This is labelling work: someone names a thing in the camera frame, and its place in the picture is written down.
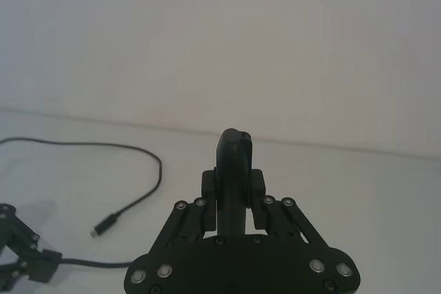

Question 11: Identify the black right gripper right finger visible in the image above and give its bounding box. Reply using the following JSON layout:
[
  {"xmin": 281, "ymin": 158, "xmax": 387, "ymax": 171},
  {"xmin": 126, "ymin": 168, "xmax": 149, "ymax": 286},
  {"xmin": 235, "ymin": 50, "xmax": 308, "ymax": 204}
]
[{"xmin": 240, "ymin": 130, "xmax": 331, "ymax": 249}]

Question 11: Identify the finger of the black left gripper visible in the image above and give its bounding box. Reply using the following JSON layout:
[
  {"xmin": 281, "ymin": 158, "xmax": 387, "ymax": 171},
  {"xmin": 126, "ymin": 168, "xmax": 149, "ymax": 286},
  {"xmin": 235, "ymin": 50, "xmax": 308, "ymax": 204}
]
[
  {"xmin": 0, "ymin": 203, "xmax": 63, "ymax": 264},
  {"xmin": 0, "ymin": 258, "xmax": 58, "ymax": 290}
]

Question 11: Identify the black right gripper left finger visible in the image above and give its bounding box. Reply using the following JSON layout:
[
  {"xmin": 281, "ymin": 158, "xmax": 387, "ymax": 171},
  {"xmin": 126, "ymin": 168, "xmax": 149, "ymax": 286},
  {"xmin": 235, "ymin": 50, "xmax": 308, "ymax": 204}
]
[{"xmin": 147, "ymin": 128, "xmax": 248, "ymax": 253}]

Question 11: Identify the thin black cable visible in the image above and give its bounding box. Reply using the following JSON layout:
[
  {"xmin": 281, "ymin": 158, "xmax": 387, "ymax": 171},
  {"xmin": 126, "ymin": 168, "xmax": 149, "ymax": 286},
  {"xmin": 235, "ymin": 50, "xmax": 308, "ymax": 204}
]
[{"xmin": 61, "ymin": 256, "xmax": 131, "ymax": 269}]

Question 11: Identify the white table cloth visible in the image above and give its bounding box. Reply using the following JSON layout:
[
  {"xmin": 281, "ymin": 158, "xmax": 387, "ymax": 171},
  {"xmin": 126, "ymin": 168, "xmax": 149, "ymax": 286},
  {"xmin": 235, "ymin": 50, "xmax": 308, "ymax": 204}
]
[{"xmin": 0, "ymin": 106, "xmax": 441, "ymax": 294}]

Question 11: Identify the black cable with silver plug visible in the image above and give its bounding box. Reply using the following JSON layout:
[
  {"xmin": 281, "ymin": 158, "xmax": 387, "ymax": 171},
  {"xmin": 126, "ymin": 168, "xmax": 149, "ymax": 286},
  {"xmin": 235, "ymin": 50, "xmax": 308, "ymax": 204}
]
[{"xmin": 0, "ymin": 137, "xmax": 165, "ymax": 240}]

